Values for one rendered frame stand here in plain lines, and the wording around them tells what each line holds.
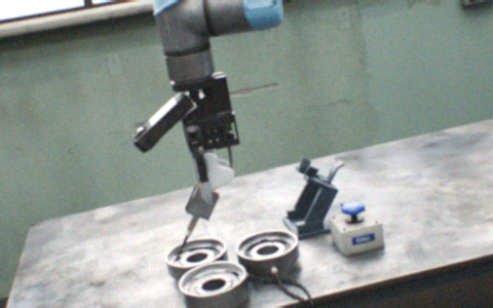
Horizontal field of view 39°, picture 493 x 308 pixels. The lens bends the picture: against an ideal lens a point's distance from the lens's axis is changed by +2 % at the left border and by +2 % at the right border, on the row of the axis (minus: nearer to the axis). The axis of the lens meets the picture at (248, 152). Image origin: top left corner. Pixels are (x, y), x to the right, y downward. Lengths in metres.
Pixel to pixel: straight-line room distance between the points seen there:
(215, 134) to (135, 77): 1.60
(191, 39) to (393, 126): 1.98
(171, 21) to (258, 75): 1.70
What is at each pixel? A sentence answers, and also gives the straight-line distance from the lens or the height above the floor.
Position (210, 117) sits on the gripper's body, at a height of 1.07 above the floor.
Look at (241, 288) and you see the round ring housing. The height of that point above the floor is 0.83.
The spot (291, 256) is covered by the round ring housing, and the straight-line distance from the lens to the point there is 1.13.
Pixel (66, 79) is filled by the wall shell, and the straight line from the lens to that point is 2.69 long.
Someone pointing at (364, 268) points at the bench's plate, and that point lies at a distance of 1.13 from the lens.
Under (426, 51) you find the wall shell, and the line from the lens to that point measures 2.95.
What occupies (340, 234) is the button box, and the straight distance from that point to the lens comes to 1.16.
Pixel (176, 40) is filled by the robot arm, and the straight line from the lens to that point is 1.06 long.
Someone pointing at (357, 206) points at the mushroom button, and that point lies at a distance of 1.17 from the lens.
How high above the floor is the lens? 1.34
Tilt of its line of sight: 18 degrees down
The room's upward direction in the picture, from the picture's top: 10 degrees counter-clockwise
